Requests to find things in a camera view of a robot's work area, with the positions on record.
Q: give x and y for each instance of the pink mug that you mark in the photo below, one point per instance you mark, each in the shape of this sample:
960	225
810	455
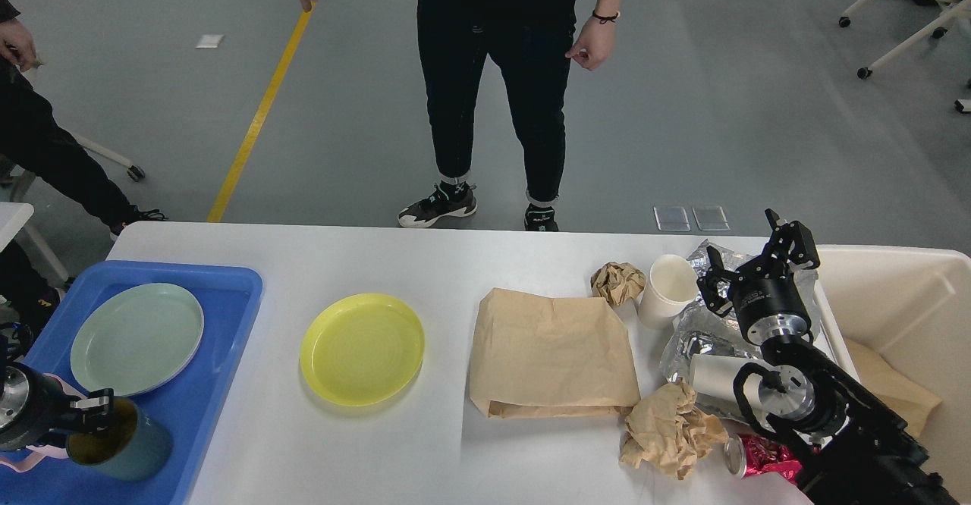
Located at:
39	453

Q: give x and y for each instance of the person in black sneakers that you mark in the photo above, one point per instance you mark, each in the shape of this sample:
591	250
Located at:
534	43

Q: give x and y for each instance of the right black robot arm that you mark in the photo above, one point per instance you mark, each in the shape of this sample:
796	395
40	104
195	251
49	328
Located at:
852	448

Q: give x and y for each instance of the beige plastic bin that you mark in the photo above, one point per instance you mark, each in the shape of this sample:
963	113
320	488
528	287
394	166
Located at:
912	306

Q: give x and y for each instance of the brown paper in bin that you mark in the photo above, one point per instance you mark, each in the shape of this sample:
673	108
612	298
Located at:
910	400

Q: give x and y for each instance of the yellow plate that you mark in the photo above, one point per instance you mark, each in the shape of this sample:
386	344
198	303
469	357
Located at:
362	350

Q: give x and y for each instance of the lying white paper cup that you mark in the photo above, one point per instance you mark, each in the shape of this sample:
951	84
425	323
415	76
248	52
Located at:
714	375

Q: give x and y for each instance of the blue plastic tray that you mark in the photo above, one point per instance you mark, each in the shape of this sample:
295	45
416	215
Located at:
188	406

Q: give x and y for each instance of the crushed red can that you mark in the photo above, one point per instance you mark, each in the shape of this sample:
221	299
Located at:
748	455

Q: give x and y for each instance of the white side table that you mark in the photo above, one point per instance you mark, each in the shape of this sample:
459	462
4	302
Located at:
14	219

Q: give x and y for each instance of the large crumpled brown paper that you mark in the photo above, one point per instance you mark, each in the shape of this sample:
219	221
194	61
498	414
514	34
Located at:
668	430

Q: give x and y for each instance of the light green plate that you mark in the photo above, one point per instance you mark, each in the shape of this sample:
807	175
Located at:
138	340

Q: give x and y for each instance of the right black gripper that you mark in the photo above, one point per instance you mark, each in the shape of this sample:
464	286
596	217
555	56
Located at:
770	306

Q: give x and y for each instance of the left clear floor plate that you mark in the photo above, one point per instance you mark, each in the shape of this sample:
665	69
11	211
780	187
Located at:
672	218

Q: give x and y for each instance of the right clear floor plate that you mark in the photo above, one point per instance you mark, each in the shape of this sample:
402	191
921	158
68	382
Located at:
711	218

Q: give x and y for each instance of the clear floor plate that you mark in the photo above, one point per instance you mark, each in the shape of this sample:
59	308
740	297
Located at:
711	218
672	218

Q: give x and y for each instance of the silver foil bag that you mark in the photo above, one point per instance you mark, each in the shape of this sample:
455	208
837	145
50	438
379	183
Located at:
698	331

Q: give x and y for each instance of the small crumpled brown paper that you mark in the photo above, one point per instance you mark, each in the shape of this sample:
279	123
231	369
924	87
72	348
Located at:
618	283

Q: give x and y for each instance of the flat brown paper bag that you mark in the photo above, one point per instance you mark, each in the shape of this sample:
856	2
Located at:
538	357

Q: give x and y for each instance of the person in dark clothes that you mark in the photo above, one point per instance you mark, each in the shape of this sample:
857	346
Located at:
32	139

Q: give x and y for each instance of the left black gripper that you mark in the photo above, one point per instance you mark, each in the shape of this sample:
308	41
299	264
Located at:
33	407

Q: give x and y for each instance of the teal mug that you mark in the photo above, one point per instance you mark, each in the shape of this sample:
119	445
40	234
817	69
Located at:
134	446

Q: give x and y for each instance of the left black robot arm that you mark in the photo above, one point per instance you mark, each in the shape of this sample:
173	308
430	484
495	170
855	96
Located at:
14	344

